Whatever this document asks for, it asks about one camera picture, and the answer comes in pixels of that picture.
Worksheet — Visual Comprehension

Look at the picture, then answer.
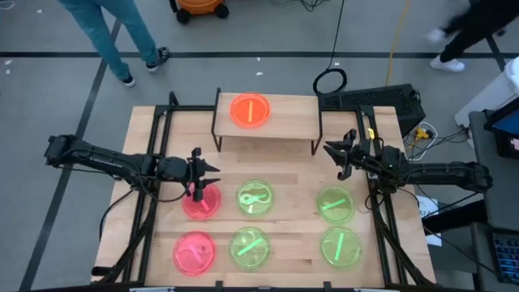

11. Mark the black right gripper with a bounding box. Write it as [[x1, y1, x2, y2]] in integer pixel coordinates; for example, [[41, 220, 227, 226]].
[[323, 128, 382, 182]]

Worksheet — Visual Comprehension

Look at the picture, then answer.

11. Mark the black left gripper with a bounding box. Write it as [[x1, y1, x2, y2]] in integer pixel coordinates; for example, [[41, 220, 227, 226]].
[[156, 148, 222, 203]]

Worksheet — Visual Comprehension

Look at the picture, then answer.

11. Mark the pink translucent plastic plate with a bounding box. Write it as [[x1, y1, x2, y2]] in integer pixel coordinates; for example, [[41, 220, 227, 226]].
[[229, 92, 272, 130], [181, 182, 222, 221], [172, 230, 217, 277]]

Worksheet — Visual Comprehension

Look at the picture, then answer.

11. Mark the green translucent plastic plate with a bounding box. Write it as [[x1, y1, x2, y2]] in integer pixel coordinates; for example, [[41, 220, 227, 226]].
[[228, 225, 272, 272], [320, 225, 363, 271], [235, 178, 275, 217], [315, 185, 356, 225]]

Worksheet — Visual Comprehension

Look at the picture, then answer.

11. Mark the wooden shelf with black legs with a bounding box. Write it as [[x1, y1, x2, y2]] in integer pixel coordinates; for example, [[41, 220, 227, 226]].
[[210, 87, 324, 157]]

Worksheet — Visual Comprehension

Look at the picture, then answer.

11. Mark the black perforated computer case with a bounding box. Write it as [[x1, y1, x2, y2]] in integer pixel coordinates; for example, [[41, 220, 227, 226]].
[[317, 83, 427, 138]]

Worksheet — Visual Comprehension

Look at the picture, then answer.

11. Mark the white power strip yellow plug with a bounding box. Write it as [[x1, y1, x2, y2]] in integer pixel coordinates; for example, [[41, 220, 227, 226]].
[[405, 121, 439, 149]]

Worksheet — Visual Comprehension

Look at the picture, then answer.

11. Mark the white paper sheet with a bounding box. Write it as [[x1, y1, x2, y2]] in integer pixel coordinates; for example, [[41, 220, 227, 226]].
[[415, 195, 441, 220]]

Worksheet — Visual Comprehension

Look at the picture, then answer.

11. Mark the black support beam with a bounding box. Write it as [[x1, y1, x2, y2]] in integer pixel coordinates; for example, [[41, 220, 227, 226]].
[[421, 199, 487, 235]]

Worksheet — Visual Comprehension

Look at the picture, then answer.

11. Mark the grey equipment cart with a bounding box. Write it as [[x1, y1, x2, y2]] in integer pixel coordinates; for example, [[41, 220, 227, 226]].
[[470, 109, 519, 292]]

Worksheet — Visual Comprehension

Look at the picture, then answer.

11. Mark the monitor with blue screen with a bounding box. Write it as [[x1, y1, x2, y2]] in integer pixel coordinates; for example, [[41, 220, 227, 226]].
[[484, 108, 519, 160]]

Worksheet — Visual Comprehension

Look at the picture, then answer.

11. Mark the orange wheeled shop vacuum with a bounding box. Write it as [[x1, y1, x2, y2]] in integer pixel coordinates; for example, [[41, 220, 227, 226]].
[[169, 0, 230, 25]]

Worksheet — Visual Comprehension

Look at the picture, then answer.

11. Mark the white bin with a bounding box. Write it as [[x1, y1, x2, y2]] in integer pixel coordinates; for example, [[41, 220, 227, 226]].
[[453, 55, 519, 127]]

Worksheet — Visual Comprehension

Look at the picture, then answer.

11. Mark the person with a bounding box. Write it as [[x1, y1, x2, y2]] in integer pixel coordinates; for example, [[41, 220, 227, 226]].
[[58, 0, 171, 88], [425, 0, 508, 74]]

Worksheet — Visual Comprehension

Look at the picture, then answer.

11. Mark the backlit keyboard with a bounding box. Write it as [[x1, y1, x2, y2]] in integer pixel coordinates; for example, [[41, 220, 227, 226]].
[[490, 231, 519, 285]]

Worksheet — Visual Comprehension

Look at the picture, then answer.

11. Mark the black metal rig frame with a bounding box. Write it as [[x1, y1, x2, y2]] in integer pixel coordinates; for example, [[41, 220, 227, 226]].
[[91, 91, 437, 290]]

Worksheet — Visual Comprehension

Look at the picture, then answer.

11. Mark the black cable with coil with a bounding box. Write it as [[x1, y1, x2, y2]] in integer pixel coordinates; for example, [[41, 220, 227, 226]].
[[311, 0, 349, 97]]

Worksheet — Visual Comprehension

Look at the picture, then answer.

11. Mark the yellow cable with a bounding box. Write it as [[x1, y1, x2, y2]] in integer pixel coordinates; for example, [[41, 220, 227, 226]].
[[384, 0, 413, 87]]

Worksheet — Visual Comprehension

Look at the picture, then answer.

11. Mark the black cable bundle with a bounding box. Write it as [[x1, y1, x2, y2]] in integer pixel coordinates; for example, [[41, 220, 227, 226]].
[[298, 0, 325, 12]]

